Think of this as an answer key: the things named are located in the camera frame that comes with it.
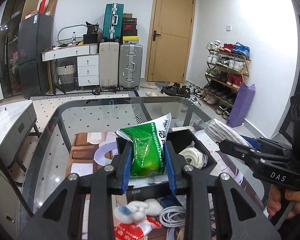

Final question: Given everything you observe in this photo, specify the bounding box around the white rope coil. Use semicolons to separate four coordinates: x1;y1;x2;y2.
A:
178;146;209;170

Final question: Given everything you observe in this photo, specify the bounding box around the green medicine packet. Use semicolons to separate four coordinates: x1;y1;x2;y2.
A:
116;113;172;178

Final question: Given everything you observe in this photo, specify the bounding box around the striped cloth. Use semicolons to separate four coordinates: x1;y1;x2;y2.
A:
204;119;251;147

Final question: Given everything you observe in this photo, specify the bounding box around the person's right hand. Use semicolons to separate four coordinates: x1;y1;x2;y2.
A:
267;185;300;219

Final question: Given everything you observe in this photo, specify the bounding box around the black storage box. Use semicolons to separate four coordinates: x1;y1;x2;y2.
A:
125;127;217;202

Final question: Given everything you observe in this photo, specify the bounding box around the purple bag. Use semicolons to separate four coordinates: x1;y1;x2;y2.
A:
226;83;255;127

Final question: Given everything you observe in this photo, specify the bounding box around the white plush toy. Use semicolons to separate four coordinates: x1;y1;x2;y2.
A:
114;198;164;224

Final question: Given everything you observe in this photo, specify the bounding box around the wooden shoe rack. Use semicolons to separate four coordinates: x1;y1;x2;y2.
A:
202;40;251;120

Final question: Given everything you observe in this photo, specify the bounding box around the white drawer desk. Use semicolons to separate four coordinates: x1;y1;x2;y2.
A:
42;43;100;92

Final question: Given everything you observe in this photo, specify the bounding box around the grey aluminium suitcase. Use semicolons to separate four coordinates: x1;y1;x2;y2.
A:
118;43;143;90

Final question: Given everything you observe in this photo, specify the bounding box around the woven laundry basket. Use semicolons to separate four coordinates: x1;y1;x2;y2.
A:
57;64;75;92

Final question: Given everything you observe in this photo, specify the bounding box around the beige suitcase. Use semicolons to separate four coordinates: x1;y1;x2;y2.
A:
98;42;120;88

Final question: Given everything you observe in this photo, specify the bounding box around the grey marble side table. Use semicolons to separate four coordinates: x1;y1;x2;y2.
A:
0;100;41;172

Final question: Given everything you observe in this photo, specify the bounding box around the stack of shoe boxes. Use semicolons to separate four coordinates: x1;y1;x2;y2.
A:
121;13;139;44

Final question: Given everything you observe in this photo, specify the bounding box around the black bag on desk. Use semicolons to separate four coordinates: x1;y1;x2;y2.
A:
83;22;99;44

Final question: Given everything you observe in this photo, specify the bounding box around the teal suitcase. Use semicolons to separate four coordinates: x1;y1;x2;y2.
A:
103;3;124;42

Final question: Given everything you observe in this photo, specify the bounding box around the wooden door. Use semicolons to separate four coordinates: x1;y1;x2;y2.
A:
145;0;196;82

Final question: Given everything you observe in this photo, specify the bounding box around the water bottle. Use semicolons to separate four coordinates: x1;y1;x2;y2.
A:
71;31;76;46

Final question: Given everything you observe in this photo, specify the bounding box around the oval desk mirror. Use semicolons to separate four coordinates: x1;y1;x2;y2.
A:
56;24;87;45

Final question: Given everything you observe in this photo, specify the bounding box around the black refrigerator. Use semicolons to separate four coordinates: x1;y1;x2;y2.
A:
18;14;53;98

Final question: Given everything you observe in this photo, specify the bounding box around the dark glass cabinet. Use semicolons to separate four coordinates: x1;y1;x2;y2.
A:
0;0;39;98

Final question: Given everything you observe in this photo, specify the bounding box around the white charging cable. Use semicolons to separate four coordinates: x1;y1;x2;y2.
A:
159;205;187;228

